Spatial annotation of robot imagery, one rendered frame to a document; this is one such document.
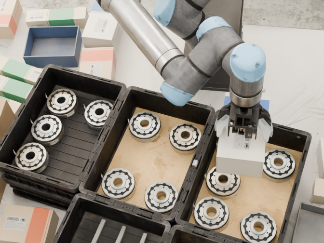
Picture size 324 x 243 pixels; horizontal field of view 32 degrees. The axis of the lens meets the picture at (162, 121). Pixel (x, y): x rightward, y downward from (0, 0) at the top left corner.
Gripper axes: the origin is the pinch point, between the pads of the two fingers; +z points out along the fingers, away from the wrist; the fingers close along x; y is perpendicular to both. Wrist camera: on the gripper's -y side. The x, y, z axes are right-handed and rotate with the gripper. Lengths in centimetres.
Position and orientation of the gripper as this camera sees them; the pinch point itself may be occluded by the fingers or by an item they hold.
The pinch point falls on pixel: (243, 130)
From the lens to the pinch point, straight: 153.2
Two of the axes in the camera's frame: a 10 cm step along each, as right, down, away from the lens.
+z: 0.8, 5.2, 8.5
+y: -1.7, 8.5, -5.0
